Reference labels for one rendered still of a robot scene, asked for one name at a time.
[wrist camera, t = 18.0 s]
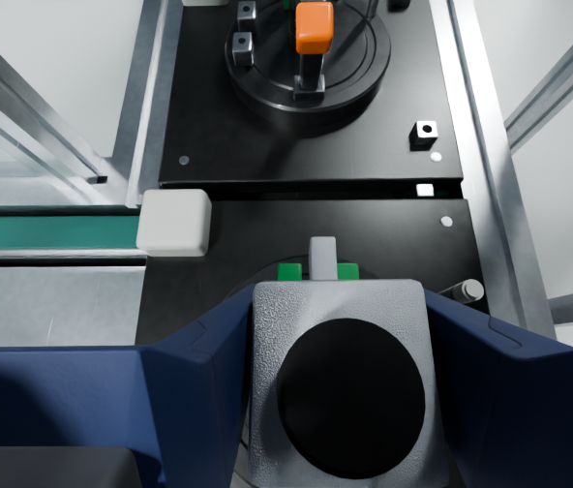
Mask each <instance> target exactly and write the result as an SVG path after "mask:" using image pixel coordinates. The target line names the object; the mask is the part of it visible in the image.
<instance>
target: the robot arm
mask: <svg viewBox="0 0 573 488"><path fill-rule="evenodd" d="M255 286H256V284H249V285H248V286H246V287H245V288H243V289H242V290H240V291H239V292H237V293H236V294H234V295H233V296H231V297H230V298H228V299H227V300H225V301H224V302H222V303H221V304H219V305H218V306H216V307H215V308H213V309H211V310H210V311H208V312H207V313H205V314H204V315H202V316H201V317H199V318H198V319H196V320H194V321H193V322H191V323H189V324H188V325H186V326H185V327H183V328H181V329H180V330H178V331H176V332H175V333H173V334H171V335H169V336H167V337H166V338H164V339H163V340H161V341H159V342H157V343H155V344H154V345H152V346H148V345H128V346H43V347H0V488H230V483H231V480H232V475H233V471H234V466H235V462H236V457H237V453H238V448H239V444H240V440H241V436H242V431H243V427H244V422H245V418H246V413H247V409H248V405H249V401H250V381H251V348H252V315H253V291H254V289H255ZM423 290H424V295H425V302H426V309H427V316H428V323H429V329H430V336H431V343H432V351H433V358H434V364H435V371H436V378H437V391H438V398H439V404H440V411H441V419H442V426H443V433H444V438H445V440H446V442H447V444H448V446H449V449H450V451H451V453H452V455H453V457H454V460H455V462H456V464H457V466H458V469H459V471H460V473H461V475H462V477H463V480H464V482H465V484H466V486H467V488H573V347H572V346H569V345H566V344H564V343H562V342H559V341H556V340H553V339H550V338H548V337H545V336H542V335H539V334H536V333H534V332H531V331H528V330H526V329H523V328H521V327H518V326H516V325H513V324H511V323H508V322H506V321H503V320H499V319H497V318H494V317H490V316H489V315H487V314H484V313H482V312H480V311H477V310H475V309H472V308H470V307H468V306H466V305H464V304H461V303H459V302H456V301H454V300H451V299H449V298H446V297H444V296H442V295H439V294H437V293H434V292H432V291H429V290H426V289H423Z"/></svg>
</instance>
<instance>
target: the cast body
mask: <svg viewBox="0 0 573 488"><path fill-rule="evenodd" d="M309 274H310V280H293V281H263V282H260V283H258V284H256V286H255V289H254V291H253V315H252V348H251V381H250V415H249V448H248V475H249V478H250V480H251V483H252V484H254V485H255V486H257V487H259V488H442V487H445V486H448V483H449V476H450V475H449V467H448V460H447V453H446V446H445V439H444V433H443V426H442V419H441V411H440V404H439V398H438V391H437V378H436V371H435V364H434V358H433V351H432V343H431V336H430V329H429V323H428V316H427V309H426V302H425V295H424V290H423V287H422V285H421V283H420V282H417V281H414V280H411V279H378V280H338V273H337V256H336V239H335V237H312V238H311V239H310V248H309Z"/></svg>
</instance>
